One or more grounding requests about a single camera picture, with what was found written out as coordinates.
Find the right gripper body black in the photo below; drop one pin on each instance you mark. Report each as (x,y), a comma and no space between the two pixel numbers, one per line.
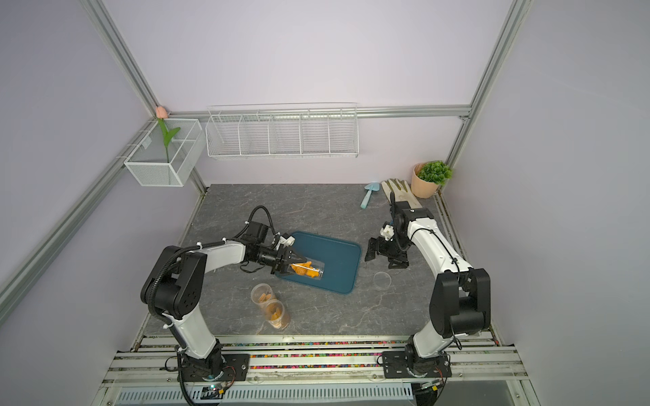
(394,249)

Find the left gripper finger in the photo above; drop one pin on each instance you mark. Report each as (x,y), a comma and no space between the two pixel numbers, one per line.
(291,255)
(283,270)

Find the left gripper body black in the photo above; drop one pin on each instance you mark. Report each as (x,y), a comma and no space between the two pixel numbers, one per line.
(272,257)

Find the clear jar with cookies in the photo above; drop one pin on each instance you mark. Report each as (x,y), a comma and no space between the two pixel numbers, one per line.
(310,268)

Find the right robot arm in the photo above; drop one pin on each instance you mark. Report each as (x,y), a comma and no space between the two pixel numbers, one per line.
(460,303)

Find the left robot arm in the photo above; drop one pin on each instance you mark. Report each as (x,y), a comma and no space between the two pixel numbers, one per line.
(172,290)

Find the clear jar back left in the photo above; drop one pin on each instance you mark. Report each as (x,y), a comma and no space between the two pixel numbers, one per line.
(261,294)

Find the clear jar front middle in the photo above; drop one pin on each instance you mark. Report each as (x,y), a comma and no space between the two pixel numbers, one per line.
(276,314)

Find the teal plastic tray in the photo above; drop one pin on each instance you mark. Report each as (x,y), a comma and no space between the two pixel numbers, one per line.
(339,260)

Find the beige gardening glove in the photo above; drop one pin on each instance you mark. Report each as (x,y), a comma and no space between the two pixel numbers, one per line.
(401,190)

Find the light blue garden trowel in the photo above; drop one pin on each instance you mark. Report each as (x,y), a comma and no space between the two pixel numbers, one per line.
(370,189)

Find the potted green plant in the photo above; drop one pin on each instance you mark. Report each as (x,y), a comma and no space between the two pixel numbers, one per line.
(428,177)

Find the pink artificial tulip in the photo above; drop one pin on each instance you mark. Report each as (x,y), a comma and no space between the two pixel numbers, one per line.
(167,134)

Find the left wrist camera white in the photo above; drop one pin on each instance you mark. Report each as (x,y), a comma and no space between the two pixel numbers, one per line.
(286,240)

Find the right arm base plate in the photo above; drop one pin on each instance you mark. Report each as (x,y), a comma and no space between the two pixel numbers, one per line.
(402,364)

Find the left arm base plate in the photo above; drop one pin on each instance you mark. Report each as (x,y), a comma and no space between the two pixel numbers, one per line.
(225,367)

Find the white wire wall shelf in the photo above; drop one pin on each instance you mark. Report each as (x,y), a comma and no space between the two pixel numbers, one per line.
(283,130)

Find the white vented cable duct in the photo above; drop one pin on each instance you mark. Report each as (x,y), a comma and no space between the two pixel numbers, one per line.
(267,394)

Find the white mesh wall basket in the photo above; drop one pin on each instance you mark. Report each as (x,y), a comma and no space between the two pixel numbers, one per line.
(148,164)

